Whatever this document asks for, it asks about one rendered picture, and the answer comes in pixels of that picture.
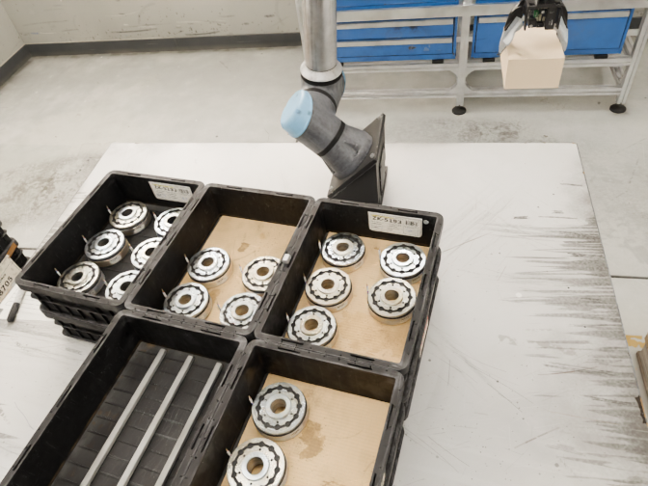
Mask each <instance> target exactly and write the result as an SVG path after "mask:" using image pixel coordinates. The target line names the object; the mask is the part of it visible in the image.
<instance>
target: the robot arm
mask: <svg viewBox="0 0 648 486"><path fill-rule="evenodd" d="M302 12H303V28H304V45H305V62H304V63H303V64H301V67H300V71H301V90H299V91H297V92H296V93H295V94H294V95H293V96H292V97H291V98H290V100H289V101H288V102H287V104H286V106H285V107H284V109H283V113H282V116H281V126H282V128H283V129H284V130H285V131H286V132H287V133H288V134H289V135H290V136H291V137H292V138H295V139H296V140H297V141H299V142H300V143H301V144H303V145H304V146H305V147H307V148H308V149H310V150H311V151H312V152H314V153H315V154H316V155H318V156H319V157H320V158H321V159H322V160H323V162H324V163H325V164H326V166H327V167H328V169H329V170H330V172H331V173H332V175H333V176H335V177H336V178H338V179H344V178H346V177H348V176H350V175H351V174H352V173H353V172H354V171H355V170H356V169H357V168H358V167H359V166H360V165H361V164H362V162H363V161H364V160H365V158H366V156H367V154H368V152H369V150H370V148H371V145H372V136H370V135H369V134H368V133H367V132H365V131H363V130H361V129H359V128H356V127H353V126H351V125H348V124H346V123H345V122H343V121H342V120H341V119H340V118H338V117H337V116H336V112H337V109H338V105H339V102H340V100H341V98H342V96H343V94H344V90H345V82H346V80H345V75H344V72H343V70H342V65H341V63H340V62H339V61H338V60H337V0H302ZM523 15H524V16H525V20H524V24H523V20H522V17H523ZM567 19H568V13H567V10H566V7H565V5H564V4H563V2H562V0H520V2H519V3H518V4H517V5H516V6H515V7H514V8H513V9H512V10H511V12H510V13H509V16H508V17H507V20H506V23H505V26H504V29H503V32H502V35H501V39H500V42H499V54H501V52H502V51H503V50H504V49H505V47H506V45H507V46H508V45H509V44H510V43H511V42H512V41H513V39H514V36H515V33H516V32H517V31H519V30H520V29H521V28H522V27H523V26H524V30H526V27H528V28H533V27H536V28H543V27H544V29H545V30H552V29H554V30H556V36H557V38H558V39H559V41H560V42H561V46H562V49H563V52H564V51H565V50H566V47H567V44H568V27H567Z"/></svg>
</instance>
